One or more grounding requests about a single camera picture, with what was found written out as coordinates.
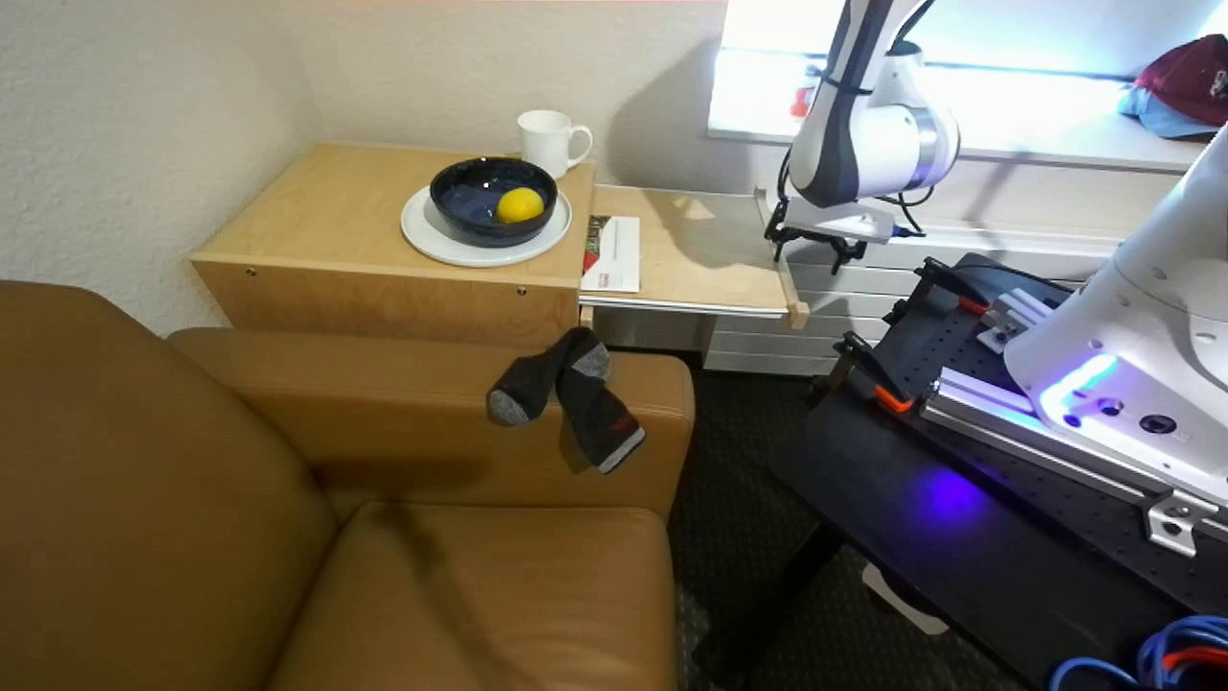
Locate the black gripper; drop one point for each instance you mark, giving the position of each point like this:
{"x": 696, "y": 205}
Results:
{"x": 838, "y": 219}

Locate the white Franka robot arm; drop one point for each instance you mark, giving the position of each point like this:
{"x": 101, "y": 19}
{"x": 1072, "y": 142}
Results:
{"x": 870, "y": 138}

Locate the white storage bin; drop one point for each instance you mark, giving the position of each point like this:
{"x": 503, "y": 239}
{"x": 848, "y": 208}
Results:
{"x": 753, "y": 354}

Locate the white booklet with red print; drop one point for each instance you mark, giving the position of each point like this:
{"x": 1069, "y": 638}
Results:
{"x": 616, "y": 256}

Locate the white ceramic mug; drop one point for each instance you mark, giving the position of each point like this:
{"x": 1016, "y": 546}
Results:
{"x": 545, "y": 138}

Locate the yellow lemon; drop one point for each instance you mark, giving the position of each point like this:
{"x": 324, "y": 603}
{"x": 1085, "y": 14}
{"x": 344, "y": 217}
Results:
{"x": 518, "y": 205}

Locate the dark blue bowl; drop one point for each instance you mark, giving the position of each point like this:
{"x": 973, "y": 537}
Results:
{"x": 464, "y": 196}

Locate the white paper scrap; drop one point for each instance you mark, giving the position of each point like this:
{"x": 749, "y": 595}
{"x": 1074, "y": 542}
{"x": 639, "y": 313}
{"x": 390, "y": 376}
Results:
{"x": 903, "y": 599}

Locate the light blue cap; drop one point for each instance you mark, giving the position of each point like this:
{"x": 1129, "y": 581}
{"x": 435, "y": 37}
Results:
{"x": 1155, "y": 115}

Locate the white round plate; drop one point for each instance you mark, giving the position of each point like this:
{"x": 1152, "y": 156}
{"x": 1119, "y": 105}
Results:
{"x": 426, "y": 239}

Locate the maroon baseball cap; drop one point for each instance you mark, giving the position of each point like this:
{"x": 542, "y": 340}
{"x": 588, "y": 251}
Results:
{"x": 1191, "y": 78}

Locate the light wooden nightstand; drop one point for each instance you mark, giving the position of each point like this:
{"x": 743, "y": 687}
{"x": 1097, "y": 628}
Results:
{"x": 321, "y": 217}

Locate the brown leather armchair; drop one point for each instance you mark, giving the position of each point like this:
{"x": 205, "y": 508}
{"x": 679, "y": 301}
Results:
{"x": 155, "y": 512}

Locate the aluminium mounting rail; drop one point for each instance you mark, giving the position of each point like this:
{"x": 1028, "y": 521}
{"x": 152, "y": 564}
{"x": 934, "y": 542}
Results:
{"x": 1049, "y": 448}

